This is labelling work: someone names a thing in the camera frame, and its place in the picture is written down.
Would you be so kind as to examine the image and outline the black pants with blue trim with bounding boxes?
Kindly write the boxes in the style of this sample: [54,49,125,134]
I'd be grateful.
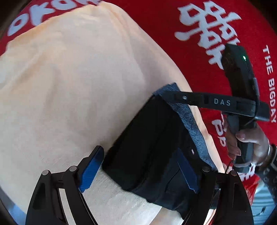
[102,83,217,217]

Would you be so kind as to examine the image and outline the red sofa cover with characters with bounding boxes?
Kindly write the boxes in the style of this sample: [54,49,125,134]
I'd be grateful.
[0,0,277,206]

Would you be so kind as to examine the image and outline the person's right hand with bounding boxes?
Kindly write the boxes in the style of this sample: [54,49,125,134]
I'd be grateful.
[224,121,273,167]

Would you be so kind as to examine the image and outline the cream sofa seat cushion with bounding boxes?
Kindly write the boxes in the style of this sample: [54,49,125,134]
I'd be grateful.
[1,1,224,213]

